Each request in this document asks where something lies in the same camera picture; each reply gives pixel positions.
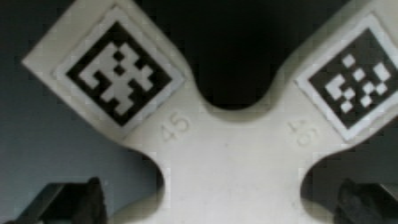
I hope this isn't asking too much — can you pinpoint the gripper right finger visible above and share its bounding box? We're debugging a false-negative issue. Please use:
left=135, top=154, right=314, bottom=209
left=334, top=179, right=398, bottom=224

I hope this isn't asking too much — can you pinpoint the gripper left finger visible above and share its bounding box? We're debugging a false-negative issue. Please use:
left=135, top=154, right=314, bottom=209
left=7, top=177, right=107, bottom=224

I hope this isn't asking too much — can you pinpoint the white cross table base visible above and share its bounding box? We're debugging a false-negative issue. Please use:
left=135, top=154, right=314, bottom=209
left=23, top=0, right=398, bottom=224

